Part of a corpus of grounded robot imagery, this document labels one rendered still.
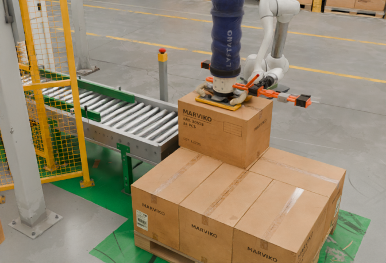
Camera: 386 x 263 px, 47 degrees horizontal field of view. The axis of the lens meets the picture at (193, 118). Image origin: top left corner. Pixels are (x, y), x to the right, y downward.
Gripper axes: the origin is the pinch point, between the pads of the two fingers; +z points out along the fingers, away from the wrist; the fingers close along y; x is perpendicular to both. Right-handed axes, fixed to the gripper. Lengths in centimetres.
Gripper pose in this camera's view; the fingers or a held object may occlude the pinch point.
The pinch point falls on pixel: (257, 90)
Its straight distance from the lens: 319.0
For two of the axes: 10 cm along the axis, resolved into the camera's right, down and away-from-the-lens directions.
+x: -8.5, -2.5, 4.7
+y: 0.0, 8.9, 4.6
